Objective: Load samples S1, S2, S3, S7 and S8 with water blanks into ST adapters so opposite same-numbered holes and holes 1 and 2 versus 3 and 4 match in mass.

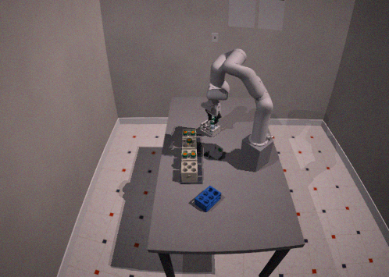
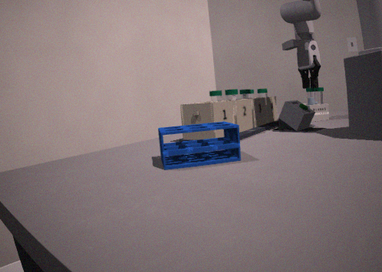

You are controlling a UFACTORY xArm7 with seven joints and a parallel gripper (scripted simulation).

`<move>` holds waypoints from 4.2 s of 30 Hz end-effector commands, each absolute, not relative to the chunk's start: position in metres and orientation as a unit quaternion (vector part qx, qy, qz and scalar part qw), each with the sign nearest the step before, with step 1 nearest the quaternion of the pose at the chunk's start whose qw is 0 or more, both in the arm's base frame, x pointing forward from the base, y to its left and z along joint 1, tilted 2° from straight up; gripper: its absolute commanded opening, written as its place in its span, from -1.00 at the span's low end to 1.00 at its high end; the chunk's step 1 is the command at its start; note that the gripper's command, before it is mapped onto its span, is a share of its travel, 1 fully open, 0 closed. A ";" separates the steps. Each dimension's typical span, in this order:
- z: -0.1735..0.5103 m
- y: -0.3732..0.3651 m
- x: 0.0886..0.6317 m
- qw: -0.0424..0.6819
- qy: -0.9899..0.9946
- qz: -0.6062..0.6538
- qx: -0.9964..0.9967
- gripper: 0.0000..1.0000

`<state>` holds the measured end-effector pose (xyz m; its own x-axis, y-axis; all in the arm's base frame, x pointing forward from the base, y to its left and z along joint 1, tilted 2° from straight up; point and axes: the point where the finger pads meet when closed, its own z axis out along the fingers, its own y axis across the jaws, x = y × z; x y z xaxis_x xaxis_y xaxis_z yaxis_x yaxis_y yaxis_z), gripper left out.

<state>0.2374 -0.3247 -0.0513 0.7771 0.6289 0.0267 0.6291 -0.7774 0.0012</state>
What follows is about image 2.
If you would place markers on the blue tube rack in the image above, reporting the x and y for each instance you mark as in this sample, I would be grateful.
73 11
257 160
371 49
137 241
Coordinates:
230 141

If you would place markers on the white tube rack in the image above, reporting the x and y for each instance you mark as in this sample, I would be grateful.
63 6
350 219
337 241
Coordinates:
321 111

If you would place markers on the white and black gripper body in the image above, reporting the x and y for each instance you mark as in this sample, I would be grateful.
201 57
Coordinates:
305 53

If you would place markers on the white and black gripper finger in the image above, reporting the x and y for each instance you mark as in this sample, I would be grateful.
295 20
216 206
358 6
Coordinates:
314 73
305 78

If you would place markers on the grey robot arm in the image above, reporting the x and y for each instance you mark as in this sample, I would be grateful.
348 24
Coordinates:
304 11

